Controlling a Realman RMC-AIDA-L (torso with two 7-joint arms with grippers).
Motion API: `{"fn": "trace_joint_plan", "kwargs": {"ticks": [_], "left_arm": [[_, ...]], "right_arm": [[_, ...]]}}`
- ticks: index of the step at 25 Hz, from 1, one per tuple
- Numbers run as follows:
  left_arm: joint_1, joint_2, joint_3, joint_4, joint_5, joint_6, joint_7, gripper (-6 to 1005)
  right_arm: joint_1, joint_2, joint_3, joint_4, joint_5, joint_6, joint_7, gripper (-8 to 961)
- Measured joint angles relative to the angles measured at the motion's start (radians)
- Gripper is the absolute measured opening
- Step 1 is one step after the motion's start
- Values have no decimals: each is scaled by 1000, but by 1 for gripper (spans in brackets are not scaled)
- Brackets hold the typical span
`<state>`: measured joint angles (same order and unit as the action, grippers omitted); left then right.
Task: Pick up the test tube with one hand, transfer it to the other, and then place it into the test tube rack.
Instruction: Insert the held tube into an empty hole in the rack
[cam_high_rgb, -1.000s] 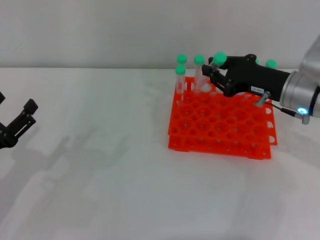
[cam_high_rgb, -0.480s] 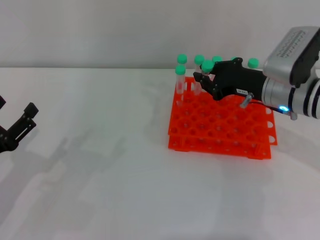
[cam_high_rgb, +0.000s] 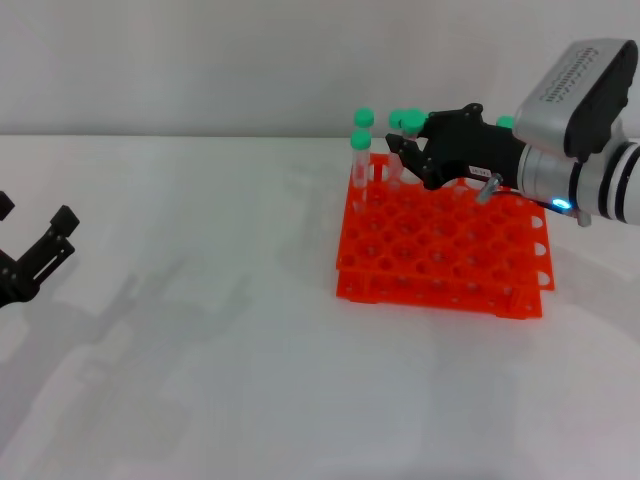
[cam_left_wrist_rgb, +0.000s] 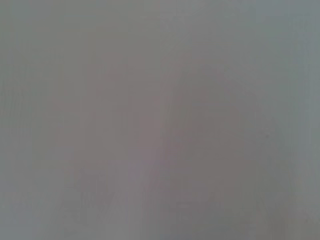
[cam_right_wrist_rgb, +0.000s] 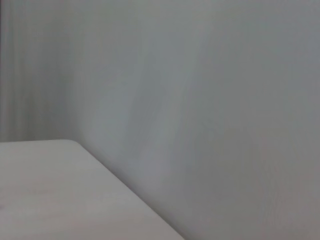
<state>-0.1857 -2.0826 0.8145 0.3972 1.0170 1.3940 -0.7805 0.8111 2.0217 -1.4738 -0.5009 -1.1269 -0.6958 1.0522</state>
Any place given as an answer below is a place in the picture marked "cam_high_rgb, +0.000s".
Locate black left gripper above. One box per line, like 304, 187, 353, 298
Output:
0, 192, 82, 309

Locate grey metal cable plug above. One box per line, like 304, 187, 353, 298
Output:
474, 172, 504, 205

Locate silver black wrist camera box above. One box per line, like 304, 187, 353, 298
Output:
513, 38, 640, 164

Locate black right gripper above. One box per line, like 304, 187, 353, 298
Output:
385, 103, 527, 191

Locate orange plastic test tube rack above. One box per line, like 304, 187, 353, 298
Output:
332, 153, 556, 320

